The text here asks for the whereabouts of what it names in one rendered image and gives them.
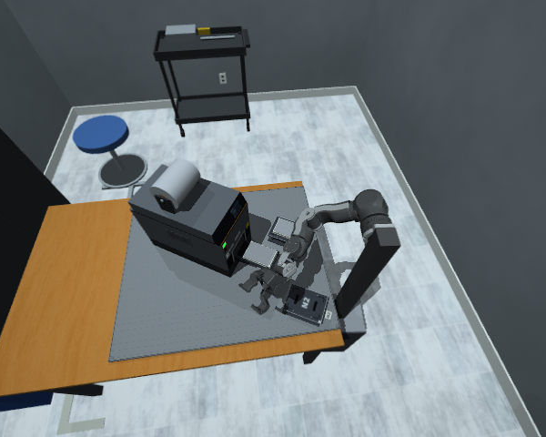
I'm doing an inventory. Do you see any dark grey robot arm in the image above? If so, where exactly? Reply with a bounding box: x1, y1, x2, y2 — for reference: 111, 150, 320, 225
275, 189, 395, 279

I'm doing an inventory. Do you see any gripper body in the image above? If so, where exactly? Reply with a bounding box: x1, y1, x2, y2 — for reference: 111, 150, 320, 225
260, 267, 296, 299

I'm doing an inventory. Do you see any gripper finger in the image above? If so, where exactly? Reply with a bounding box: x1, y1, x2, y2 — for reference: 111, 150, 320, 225
238, 270, 264, 293
250, 289, 271, 315

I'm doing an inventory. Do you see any grey cylinder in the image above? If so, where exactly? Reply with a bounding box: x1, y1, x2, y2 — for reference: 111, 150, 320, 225
149, 158, 201, 209

